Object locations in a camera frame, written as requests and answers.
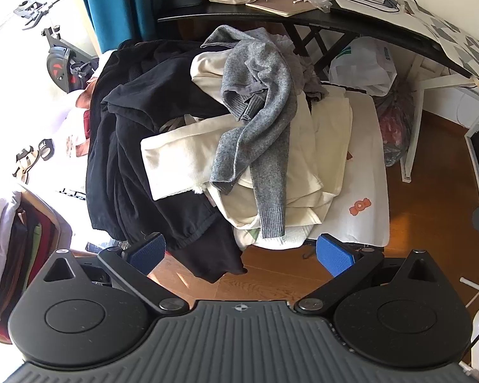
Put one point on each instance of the cream sweatshirt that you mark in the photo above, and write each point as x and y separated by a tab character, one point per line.
303	159

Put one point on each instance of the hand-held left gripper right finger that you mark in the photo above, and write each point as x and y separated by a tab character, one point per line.
334	255

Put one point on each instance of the white chair frame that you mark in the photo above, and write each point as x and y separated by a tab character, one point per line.
417	119

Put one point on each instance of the brown notebook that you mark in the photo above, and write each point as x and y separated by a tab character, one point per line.
279	6

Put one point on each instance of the red patterned plastic bag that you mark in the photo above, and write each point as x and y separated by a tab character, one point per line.
395	127

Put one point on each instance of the red pink cloth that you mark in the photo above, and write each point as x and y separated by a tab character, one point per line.
84	127

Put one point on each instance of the cream pants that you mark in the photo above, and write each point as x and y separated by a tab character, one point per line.
179	163

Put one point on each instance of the grey knit sweater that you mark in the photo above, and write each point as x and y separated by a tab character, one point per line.
259	119

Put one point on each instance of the black desk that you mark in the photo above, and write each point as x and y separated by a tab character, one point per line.
303	16

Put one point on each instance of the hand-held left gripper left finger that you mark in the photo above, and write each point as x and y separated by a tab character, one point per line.
147	250

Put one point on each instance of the stack of folded clothes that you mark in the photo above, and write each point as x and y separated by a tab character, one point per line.
12	255

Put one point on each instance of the light grey thin cloth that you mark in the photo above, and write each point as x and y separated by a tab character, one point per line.
303	74

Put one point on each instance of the black garment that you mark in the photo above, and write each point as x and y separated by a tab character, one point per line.
127	127

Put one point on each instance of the geometric print tote bag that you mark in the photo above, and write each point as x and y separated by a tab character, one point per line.
443	28

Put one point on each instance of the teal curtain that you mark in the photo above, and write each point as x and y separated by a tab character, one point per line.
115	0

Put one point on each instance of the white plastic bag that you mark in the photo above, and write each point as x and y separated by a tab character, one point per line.
363	68

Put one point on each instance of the black exercise bike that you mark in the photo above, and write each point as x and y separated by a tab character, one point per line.
62	64

